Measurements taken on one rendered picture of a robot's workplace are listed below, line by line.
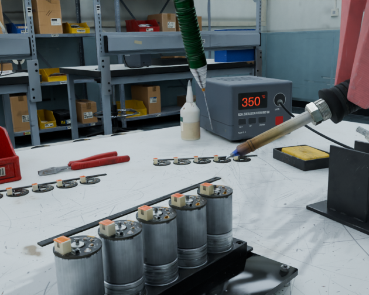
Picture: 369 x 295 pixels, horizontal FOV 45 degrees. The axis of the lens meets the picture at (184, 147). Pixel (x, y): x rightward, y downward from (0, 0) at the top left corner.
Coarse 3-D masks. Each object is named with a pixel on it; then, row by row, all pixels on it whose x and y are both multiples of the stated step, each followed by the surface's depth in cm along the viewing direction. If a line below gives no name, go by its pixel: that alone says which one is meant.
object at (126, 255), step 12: (120, 228) 25; (108, 240) 24; (120, 240) 24; (132, 240) 24; (108, 252) 24; (120, 252) 24; (132, 252) 24; (108, 264) 24; (120, 264) 24; (132, 264) 25; (108, 276) 25; (120, 276) 24; (132, 276) 25; (144, 276) 26; (108, 288) 25; (120, 288) 25; (132, 288) 25; (144, 288) 26
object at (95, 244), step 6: (72, 240) 24; (84, 240) 24; (90, 240) 24; (96, 240) 24; (84, 246) 23; (90, 246) 23; (96, 246) 23; (54, 252) 22; (72, 252) 22; (78, 252) 22; (84, 252) 22; (90, 252) 22; (96, 252) 23; (66, 258) 22; (72, 258) 22; (78, 258) 22
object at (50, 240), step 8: (176, 192) 31; (184, 192) 31; (152, 200) 29; (160, 200) 29; (136, 208) 28; (112, 216) 27; (120, 216) 27; (88, 224) 26; (96, 224) 26; (64, 232) 25; (72, 232) 25; (48, 240) 24
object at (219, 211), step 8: (224, 192) 30; (208, 200) 30; (216, 200) 30; (224, 200) 30; (232, 200) 31; (208, 208) 30; (216, 208) 30; (224, 208) 30; (232, 208) 31; (208, 216) 30; (216, 216) 30; (224, 216) 30; (232, 216) 31; (208, 224) 30; (216, 224) 30; (224, 224) 30; (232, 224) 31; (208, 232) 31; (216, 232) 30; (224, 232) 31; (232, 232) 31; (208, 240) 31; (216, 240) 31; (224, 240) 31; (232, 240) 31; (208, 248) 31; (216, 248) 31; (224, 248) 31
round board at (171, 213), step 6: (162, 210) 28; (168, 210) 27; (174, 210) 28; (156, 216) 26; (162, 216) 27; (168, 216) 27; (174, 216) 27; (144, 222) 26; (150, 222) 26; (156, 222) 26; (162, 222) 26
